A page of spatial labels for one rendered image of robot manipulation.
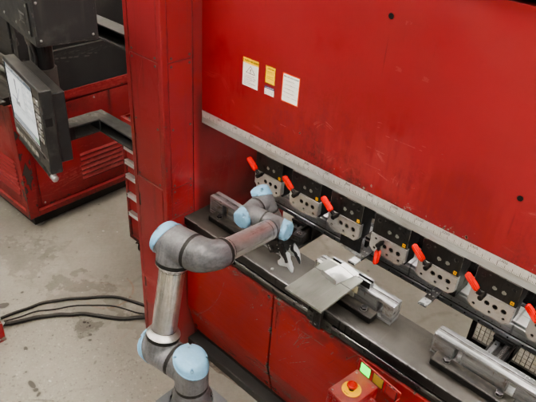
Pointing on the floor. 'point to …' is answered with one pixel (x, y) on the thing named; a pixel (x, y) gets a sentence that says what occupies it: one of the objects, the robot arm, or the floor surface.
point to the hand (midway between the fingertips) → (296, 265)
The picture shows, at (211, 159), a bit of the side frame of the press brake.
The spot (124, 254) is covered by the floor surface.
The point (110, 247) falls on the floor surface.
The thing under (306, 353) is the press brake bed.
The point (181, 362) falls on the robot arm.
